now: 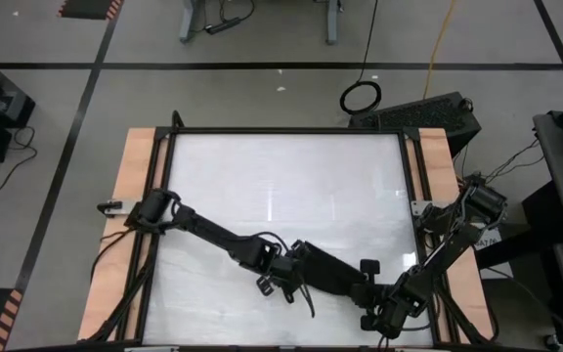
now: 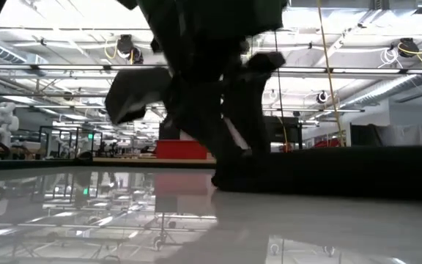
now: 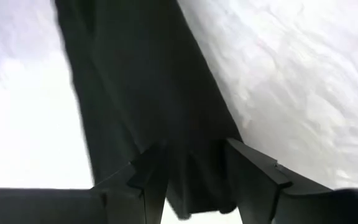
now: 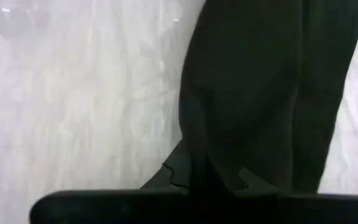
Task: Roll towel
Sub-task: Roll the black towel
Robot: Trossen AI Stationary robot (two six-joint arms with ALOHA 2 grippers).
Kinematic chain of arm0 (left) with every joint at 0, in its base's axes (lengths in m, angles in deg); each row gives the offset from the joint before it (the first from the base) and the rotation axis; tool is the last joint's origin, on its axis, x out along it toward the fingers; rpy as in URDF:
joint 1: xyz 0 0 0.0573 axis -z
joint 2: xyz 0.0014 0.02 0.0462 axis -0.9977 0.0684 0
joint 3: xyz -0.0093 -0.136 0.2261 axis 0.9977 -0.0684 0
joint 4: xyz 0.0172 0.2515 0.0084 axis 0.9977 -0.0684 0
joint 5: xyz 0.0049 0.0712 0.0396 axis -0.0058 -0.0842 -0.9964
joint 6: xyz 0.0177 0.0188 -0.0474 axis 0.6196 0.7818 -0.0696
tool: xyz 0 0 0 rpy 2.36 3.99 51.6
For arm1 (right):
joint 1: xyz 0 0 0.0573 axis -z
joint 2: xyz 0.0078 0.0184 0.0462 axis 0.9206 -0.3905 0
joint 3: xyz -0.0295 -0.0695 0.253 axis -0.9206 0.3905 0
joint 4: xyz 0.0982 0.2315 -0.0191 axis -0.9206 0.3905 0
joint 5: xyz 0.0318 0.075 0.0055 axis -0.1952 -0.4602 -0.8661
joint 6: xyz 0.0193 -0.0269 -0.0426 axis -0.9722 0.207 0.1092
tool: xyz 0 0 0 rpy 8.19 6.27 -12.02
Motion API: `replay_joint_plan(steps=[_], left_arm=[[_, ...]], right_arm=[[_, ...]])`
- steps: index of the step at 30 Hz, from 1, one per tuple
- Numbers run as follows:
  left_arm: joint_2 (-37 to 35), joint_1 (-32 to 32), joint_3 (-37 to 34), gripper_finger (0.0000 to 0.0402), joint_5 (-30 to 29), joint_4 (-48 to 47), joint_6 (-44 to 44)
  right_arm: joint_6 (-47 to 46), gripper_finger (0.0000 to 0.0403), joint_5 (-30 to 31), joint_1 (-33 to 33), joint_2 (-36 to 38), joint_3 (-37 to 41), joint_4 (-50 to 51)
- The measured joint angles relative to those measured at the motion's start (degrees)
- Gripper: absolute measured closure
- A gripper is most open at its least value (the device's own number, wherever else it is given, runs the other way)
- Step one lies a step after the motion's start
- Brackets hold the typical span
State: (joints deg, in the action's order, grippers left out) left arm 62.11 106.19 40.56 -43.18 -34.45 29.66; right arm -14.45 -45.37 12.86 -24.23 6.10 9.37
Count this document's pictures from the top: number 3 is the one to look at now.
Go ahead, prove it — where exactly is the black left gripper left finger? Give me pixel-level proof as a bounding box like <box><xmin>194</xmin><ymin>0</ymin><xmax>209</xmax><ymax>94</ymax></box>
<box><xmin>0</xmin><ymin>140</ymin><xmax>170</xmax><ymax>224</ymax></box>

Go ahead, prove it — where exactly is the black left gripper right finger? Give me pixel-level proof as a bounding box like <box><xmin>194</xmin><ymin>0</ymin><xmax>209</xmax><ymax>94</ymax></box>
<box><xmin>224</xmin><ymin>138</ymin><xmax>358</xmax><ymax>224</ymax></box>

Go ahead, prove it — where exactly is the black towel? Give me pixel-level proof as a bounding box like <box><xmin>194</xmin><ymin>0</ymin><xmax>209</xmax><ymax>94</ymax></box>
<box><xmin>53</xmin><ymin>0</ymin><xmax>244</xmax><ymax>220</ymax></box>

